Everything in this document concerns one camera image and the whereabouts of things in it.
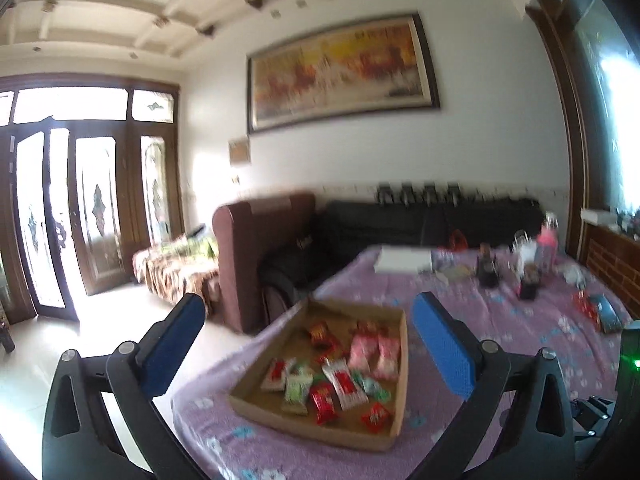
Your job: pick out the brown sofa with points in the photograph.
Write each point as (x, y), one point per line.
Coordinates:
(250, 240)

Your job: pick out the long white red snack packet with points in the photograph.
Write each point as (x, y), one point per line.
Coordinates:
(277, 372)

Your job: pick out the cardboard tray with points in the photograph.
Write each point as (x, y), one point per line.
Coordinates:
(295, 322)

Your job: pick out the pink snack packet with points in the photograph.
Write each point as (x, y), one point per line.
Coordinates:
(388, 357)
(360, 352)

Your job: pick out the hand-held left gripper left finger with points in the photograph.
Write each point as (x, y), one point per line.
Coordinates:
(172, 345)

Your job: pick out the framed painting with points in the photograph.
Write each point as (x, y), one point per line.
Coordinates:
(340, 70)

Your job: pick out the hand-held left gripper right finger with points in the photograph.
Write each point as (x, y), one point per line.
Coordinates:
(442, 350)

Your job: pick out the red candy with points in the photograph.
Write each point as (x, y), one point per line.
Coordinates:
(330, 347)

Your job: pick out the wooden framed window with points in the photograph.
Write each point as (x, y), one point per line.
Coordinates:
(607, 110)

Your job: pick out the blue red packet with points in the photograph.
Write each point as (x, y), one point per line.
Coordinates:
(612, 312)

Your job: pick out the white flat box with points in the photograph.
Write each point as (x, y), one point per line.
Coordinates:
(402, 260)

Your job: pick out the black sofa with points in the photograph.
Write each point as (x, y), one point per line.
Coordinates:
(400, 225)

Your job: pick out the green snack packet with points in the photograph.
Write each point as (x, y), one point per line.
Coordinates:
(298, 391)

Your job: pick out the small red bag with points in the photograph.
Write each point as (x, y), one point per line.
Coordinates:
(457, 241)

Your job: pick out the wooden glass door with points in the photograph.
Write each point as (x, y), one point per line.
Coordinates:
(100, 200)

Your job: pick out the white red-label snack packet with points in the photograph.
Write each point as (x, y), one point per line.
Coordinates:
(342, 385)

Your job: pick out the small red snack packet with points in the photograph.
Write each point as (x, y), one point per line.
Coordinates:
(375, 417)

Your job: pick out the white cloth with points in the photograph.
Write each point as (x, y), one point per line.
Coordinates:
(575, 272)

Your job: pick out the brick pattern wooden cabinet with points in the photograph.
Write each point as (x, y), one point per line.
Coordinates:
(615, 260)

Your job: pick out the pink bottle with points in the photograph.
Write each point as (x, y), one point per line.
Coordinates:
(547, 245)

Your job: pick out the grey flat case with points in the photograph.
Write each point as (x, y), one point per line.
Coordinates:
(454, 272)

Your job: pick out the patterned sofa blanket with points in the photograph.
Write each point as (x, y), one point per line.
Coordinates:
(170, 270)

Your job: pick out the black bag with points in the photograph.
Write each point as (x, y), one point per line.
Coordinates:
(292, 265)

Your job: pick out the red plastic bag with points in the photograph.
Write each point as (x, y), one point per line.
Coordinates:
(582, 305)

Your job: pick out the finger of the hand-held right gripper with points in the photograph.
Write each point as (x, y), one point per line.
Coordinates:
(595, 410)

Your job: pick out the small wall plaque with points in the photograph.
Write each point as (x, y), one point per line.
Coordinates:
(239, 151)

